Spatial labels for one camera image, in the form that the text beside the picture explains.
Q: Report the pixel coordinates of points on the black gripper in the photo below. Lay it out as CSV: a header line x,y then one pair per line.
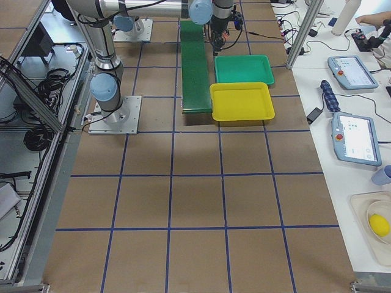
x,y
217,28

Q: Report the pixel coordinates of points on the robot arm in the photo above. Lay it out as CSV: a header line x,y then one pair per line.
x,y
199,19
128,24

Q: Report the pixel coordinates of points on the person hand at desk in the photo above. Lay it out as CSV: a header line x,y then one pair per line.
x,y
375,19

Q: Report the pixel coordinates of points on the green plastic tray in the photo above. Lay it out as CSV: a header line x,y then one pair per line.
x,y
245,68

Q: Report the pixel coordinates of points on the green conveyor belt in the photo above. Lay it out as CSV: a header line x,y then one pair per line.
x,y
194,70

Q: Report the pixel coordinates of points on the yellow plastic tray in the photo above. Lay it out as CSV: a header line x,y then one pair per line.
x,y
241,101

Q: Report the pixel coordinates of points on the black power adapter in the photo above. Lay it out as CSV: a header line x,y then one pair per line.
x,y
313,115

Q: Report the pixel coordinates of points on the blue plaid folded umbrella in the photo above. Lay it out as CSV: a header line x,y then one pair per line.
x,y
329,97

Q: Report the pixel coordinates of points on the upper teach pendant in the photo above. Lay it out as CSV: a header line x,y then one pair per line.
x,y
351,73

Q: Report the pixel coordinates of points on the teach pendant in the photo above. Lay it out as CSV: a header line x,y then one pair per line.
x,y
354,139
351,73

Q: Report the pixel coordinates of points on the lower teach pendant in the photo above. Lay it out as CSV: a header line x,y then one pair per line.
x,y
354,139

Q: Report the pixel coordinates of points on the blue cup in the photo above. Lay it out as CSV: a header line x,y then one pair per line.
x,y
382,176

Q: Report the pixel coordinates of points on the beige tray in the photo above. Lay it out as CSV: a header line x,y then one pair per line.
x,y
360,204

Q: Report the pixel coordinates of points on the white bowl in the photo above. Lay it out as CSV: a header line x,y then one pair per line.
x,y
382,208

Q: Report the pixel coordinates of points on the yellow lemon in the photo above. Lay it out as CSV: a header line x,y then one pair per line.
x,y
379,225

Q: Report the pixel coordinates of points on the aluminium frame post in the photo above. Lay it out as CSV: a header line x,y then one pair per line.
x,y
307,22

